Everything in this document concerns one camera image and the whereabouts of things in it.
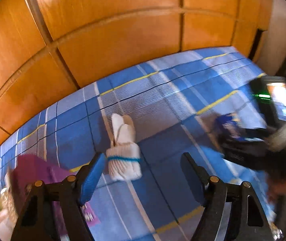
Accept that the person's right forearm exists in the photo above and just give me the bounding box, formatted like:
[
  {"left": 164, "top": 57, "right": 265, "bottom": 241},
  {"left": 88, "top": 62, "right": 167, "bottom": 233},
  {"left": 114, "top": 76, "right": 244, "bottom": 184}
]
[{"left": 267, "top": 115, "right": 286, "bottom": 152}]

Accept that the wooden wardrobe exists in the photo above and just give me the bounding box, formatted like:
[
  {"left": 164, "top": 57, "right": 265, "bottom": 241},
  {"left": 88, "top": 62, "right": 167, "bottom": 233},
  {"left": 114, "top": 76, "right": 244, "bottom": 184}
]
[{"left": 0, "top": 0, "right": 274, "bottom": 166}]

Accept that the white sock bundle blue band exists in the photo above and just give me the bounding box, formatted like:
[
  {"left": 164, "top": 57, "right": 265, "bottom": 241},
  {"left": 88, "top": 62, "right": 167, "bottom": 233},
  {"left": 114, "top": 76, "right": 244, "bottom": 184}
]
[{"left": 105, "top": 113, "right": 142, "bottom": 181}]

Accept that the blue plaid bedsheet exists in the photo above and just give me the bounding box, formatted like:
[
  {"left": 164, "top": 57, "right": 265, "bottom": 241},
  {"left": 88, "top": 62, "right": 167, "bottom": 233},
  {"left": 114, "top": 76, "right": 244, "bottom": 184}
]
[{"left": 0, "top": 46, "right": 286, "bottom": 241}]

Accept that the purple cardboard tissue box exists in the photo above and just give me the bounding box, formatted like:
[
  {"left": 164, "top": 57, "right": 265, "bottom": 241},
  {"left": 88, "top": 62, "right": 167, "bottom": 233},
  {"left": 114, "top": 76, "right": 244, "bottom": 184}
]
[{"left": 8, "top": 154, "right": 101, "bottom": 241}]

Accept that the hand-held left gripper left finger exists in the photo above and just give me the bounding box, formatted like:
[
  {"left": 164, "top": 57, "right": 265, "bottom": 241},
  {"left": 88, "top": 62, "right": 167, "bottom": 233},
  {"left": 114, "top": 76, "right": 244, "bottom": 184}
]
[{"left": 10, "top": 153, "right": 107, "bottom": 241}]

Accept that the blue pocket tissue pack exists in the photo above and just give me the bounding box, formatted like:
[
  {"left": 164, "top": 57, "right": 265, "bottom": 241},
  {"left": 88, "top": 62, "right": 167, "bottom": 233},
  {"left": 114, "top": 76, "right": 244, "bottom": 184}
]
[{"left": 200, "top": 112, "right": 246, "bottom": 141}]

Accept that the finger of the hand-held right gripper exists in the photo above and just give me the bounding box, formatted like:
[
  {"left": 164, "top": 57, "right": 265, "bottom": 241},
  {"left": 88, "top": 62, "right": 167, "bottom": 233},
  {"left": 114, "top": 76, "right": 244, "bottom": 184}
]
[
  {"left": 219, "top": 139, "right": 286, "bottom": 176},
  {"left": 233, "top": 127, "right": 272, "bottom": 141}
]

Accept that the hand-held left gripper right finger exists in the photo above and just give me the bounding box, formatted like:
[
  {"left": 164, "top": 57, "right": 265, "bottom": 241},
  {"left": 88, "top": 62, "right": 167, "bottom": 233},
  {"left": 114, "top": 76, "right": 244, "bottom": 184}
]
[{"left": 180, "top": 153, "right": 275, "bottom": 241}]

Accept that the silver embossed tissue box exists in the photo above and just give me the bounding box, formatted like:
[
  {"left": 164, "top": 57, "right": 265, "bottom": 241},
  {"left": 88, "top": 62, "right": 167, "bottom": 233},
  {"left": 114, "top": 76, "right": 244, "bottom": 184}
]
[{"left": 0, "top": 187, "right": 19, "bottom": 235}]

